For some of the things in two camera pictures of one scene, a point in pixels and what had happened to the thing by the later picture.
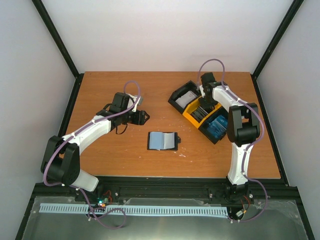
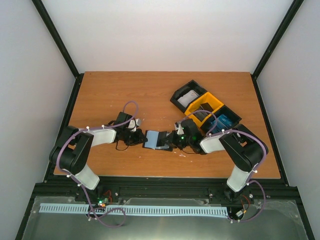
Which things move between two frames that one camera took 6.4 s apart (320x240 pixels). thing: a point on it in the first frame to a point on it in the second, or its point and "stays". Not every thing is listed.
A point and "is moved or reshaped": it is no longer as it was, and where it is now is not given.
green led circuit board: [103, 203] stays
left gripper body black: [136, 120] to [131, 139]
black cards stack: [199, 113] is moved or reshaped
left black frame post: [61, 48] stays
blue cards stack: [218, 127] stays
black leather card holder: [163, 141] is moved or reshaped
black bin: [188, 86] is moved or reshaped
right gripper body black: [208, 103] to [180, 142]
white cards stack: [182, 100] stays
